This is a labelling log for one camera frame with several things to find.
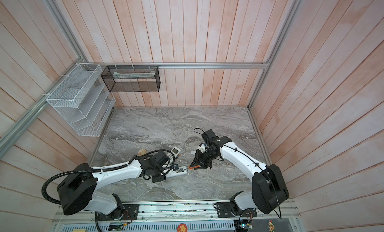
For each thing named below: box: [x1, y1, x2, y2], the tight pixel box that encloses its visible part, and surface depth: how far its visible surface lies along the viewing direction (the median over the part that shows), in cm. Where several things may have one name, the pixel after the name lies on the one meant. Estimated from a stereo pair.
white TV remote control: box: [165, 165, 189, 178], surface depth 87 cm
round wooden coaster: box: [137, 148, 148, 156], surface depth 97 cm
